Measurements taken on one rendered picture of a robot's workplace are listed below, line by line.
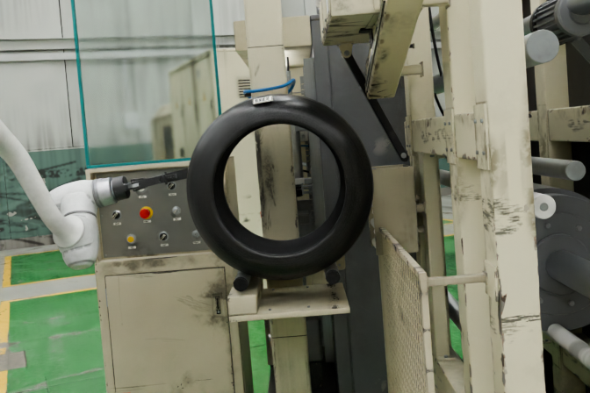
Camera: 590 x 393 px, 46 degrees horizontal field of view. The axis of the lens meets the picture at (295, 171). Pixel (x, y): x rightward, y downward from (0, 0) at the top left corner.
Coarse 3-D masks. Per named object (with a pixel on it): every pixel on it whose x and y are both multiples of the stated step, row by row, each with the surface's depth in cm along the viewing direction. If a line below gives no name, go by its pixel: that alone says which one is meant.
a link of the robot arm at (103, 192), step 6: (96, 180) 219; (102, 180) 218; (108, 180) 218; (96, 186) 217; (102, 186) 217; (108, 186) 217; (96, 192) 216; (102, 192) 216; (108, 192) 216; (96, 198) 217; (102, 198) 217; (108, 198) 217; (114, 198) 219; (102, 204) 219; (108, 204) 220
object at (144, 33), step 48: (96, 0) 272; (144, 0) 272; (192, 0) 271; (96, 48) 273; (144, 48) 272; (192, 48) 272; (96, 96) 274; (144, 96) 274; (192, 96) 273; (96, 144) 275; (144, 144) 274; (192, 144) 274
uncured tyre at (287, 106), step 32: (256, 96) 213; (288, 96) 211; (224, 128) 208; (256, 128) 235; (320, 128) 207; (352, 128) 214; (192, 160) 212; (224, 160) 236; (352, 160) 208; (192, 192) 211; (224, 192) 239; (352, 192) 208; (224, 224) 236; (352, 224) 209; (224, 256) 212; (256, 256) 209; (288, 256) 209; (320, 256) 210
